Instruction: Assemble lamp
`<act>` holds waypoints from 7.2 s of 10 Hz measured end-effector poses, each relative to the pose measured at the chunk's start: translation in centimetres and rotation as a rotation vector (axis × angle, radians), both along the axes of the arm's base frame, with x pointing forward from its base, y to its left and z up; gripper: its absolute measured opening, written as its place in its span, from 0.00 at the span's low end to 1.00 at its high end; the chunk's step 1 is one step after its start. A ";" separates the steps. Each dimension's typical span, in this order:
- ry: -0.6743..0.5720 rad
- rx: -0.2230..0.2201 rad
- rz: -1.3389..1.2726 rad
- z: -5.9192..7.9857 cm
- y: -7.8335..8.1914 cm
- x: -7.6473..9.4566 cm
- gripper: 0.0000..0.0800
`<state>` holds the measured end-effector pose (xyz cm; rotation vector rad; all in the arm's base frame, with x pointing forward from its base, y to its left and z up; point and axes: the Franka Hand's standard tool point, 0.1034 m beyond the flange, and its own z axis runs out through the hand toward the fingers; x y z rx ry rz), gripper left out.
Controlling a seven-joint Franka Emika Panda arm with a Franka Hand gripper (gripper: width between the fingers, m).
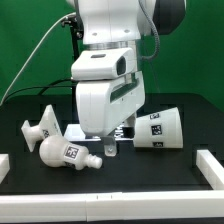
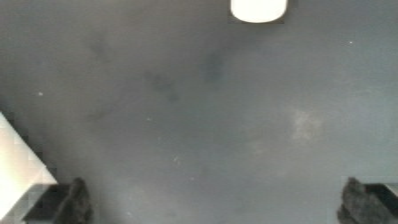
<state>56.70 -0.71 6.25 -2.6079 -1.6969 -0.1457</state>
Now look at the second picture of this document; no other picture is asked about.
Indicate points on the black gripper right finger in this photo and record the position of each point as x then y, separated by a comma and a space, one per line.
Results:
368, 203

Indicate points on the white lamp base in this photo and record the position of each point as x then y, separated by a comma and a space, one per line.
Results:
25, 177

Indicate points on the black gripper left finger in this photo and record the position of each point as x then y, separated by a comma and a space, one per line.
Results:
62, 206

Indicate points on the white lamp bulb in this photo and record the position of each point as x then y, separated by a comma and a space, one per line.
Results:
257, 11

